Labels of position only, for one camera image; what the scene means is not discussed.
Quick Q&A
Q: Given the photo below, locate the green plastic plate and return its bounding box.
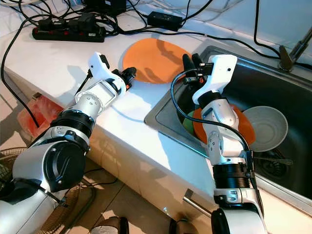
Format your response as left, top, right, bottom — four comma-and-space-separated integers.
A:
182, 110, 196, 135

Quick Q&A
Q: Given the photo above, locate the orange plastic bowl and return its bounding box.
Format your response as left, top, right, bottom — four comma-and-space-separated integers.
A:
193, 102, 256, 145

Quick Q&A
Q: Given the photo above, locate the white kitchen base cabinet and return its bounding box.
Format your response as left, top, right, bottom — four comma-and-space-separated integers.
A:
0, 49, 225, 234

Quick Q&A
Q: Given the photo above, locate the orange plastic plate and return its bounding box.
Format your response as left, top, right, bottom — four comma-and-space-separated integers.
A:
122, 38, 191, 83

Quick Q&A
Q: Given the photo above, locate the stainless steel sink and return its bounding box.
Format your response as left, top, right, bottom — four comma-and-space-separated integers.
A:
144, 45, 312, 210

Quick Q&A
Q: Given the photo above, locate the slim black power adapter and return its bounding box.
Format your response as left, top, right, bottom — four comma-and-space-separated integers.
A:
147, 11, 185, 31

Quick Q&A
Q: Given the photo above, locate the black power strip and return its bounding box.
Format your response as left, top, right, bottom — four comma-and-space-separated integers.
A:
32, 16, 107, 42

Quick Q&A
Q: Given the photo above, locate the large black power brick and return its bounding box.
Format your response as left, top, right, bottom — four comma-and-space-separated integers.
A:
84, 0, 127, 15

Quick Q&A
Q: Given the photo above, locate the metal sink faucet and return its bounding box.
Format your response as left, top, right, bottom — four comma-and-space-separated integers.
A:
278, 34, 312, 73

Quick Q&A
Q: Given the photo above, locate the grey bowl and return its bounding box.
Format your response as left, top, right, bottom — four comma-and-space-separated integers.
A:
243, 106, 289, 153

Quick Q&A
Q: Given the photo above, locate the red plastic bag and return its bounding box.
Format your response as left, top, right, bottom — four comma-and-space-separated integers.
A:
24, 95, 64, 139

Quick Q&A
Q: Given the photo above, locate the sink drain strainer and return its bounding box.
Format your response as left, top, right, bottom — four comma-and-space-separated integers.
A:
256, 163, 291, 185

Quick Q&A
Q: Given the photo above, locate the black right robot foot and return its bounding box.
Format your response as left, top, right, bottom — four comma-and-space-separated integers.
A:
168, 219, 205, 234

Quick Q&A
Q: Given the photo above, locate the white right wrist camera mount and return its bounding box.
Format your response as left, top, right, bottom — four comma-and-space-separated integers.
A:
193, 54, 238, 105

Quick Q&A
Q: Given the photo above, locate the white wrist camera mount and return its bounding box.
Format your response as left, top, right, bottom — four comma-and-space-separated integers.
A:
88, 52, 117, 81
193, 54, 238, 105

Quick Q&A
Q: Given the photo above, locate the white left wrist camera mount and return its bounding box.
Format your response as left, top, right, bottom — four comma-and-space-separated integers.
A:
88, 52, 117, 81

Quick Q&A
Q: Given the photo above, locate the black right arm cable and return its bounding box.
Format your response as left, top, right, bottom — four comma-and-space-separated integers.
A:
171, 68, 256, 195

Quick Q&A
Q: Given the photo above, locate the long metal cabinet handle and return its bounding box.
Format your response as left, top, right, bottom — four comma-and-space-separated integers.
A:
183, 189, 217, 217

